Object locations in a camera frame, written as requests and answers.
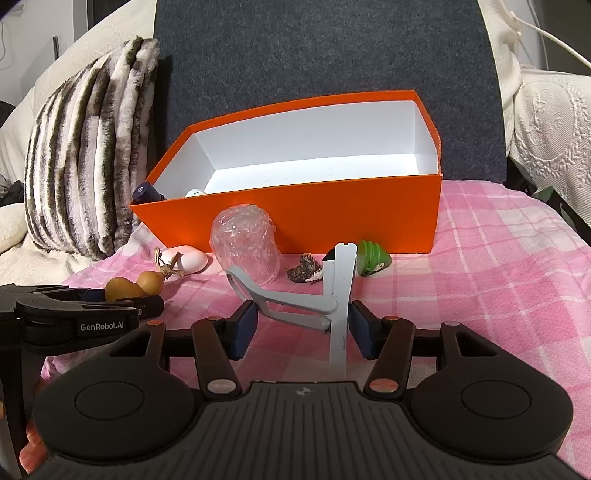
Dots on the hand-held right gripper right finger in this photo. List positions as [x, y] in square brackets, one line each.
[360, 330]

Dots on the striped fur pillow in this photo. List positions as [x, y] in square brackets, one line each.
[83, 161]

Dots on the dark blue bottle cap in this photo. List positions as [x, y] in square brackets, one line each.
[147, 191]

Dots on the small brown shell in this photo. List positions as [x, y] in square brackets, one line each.
[302, 270]

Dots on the white bottle with green label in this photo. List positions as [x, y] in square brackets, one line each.
[195, 192]

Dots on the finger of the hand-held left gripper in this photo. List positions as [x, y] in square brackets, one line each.
[92, 307]
[55, 291]

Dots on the green ridged toy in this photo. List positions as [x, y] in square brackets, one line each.
[369, 256]

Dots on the white embossed cloth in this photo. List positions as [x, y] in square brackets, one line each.
[554, 129]

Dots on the brown gourd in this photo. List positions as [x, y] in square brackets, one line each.
[122, 288]

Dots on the white oval case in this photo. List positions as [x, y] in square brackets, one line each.
[191, 261]

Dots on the dark cloth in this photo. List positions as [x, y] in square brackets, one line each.
[11, 191]

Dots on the dark grey backrest cushion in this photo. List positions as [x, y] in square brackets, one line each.
[300, 55]

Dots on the person's left hand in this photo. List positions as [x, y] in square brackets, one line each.
[32, 454]

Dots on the pink plaid blanket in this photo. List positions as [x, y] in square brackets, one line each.
[485, 277]

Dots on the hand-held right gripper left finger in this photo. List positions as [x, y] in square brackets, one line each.
[244, 330]

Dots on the orange cardboard box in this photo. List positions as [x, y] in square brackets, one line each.
[346, 217]

